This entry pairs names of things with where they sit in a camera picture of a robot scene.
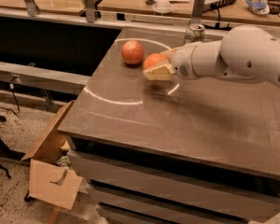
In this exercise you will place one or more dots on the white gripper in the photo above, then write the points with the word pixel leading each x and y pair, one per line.
pixel 181 63

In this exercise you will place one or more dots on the orange fruit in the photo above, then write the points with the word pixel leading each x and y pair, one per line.
pixel 153 59

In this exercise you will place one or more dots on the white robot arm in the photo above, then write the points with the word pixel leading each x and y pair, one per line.
pixel 245 54

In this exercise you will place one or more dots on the red apple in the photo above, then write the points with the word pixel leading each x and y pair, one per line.
pixel 132 52

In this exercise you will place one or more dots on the green soda can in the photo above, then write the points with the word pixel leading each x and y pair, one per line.
pixel 195 32

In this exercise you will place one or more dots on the clear plastic cup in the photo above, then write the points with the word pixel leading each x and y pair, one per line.
pixel 162 7

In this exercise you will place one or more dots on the grey power strip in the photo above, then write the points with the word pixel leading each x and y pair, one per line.
pixel 213 4

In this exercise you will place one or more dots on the grey drawer cabinet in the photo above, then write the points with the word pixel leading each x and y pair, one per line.
pixel 130 193

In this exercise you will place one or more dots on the white blue bowl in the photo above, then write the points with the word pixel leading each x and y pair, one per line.
pixel 258 8

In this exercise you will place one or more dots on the black mesh cup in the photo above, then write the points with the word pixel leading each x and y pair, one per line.
pixel 274 6

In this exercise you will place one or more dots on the cardboard box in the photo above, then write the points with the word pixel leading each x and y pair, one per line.
pixel 49 182

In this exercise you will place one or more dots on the metal bracket post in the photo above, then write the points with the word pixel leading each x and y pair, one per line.
pixel 197 11
pixel 31 7
pixel 89 10

